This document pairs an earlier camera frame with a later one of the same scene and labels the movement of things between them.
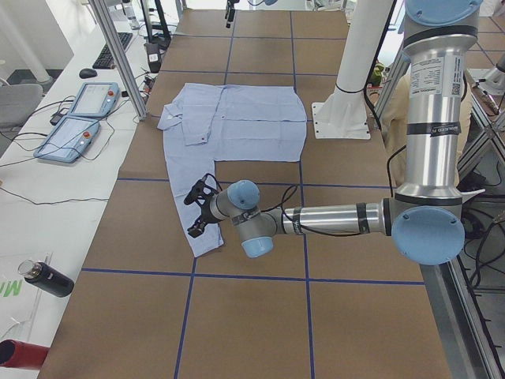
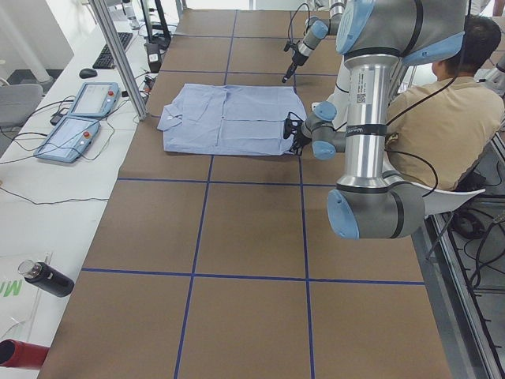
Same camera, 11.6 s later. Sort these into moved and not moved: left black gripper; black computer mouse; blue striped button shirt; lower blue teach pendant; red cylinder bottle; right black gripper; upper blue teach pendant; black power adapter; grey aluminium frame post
Moved: blue striped button shirt; left black gripper; right black gripper
Not moved: upper blue teach pendant; grey aluminium frame post; red cylinder bottle; lower blue teach pendant; black computer mouse; black power adapter
